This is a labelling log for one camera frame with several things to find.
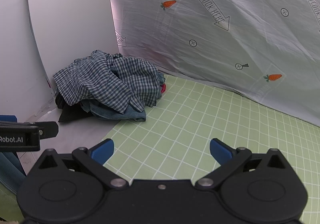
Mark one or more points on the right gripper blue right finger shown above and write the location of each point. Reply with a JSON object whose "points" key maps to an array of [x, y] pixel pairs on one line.
{"points": [[230, 160]]}

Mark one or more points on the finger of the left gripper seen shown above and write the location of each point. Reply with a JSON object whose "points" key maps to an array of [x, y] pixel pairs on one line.
{"points": [[48, 129]]}

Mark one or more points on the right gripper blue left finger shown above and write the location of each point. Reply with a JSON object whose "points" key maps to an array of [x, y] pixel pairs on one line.
{"points": [[92, 160]]}

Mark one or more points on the blue plaid shirt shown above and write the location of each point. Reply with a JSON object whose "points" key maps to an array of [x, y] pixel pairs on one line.
{"points": [[67, 79]]}

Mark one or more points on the black garment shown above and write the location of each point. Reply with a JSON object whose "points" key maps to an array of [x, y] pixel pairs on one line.
{"points": [[70, 113]]}

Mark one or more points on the green grid mat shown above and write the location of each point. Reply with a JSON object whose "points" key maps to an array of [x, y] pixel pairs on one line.
{"points": [[173, 142]]}

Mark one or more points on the blue denim garment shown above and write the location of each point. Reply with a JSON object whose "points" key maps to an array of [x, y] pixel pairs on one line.
{"points": [[121, 94]]}

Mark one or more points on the red garment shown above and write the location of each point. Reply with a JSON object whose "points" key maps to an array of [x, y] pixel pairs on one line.
{"points": [[163, 88]]}

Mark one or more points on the white curved board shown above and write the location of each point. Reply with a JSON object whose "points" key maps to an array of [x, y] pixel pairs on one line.
{"points": [[65, 30]]}

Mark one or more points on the white printed carrot sheet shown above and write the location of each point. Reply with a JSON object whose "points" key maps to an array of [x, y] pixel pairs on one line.
{"points": [[266, 50]]}

